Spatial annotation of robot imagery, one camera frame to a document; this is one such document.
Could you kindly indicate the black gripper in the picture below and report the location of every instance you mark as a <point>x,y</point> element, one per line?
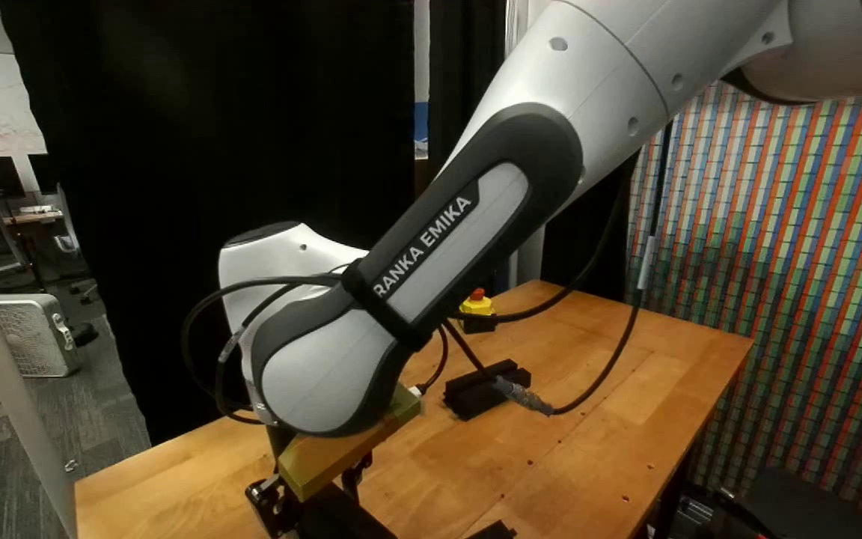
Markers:
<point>338,510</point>

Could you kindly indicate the black notched piece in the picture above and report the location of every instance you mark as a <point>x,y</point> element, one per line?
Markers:
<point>472,382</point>
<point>273,508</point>

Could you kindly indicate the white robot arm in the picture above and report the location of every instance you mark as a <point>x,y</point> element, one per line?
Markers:
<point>326,330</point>

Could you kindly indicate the black rectangular block piece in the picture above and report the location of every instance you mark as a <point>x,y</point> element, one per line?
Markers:
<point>483,399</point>

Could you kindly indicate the yellow red emergency stop button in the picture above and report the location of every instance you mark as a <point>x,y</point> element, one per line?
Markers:
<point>477,312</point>

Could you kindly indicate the white box appliance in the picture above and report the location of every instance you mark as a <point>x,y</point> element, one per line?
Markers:
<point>38,336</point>

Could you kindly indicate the black curtain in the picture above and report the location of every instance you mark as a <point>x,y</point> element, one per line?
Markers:
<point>182,123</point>

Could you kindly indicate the colourful patterned panel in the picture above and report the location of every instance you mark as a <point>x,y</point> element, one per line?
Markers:
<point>760,213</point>

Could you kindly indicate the white metal frame post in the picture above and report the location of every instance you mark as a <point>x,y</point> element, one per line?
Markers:
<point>38,445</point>

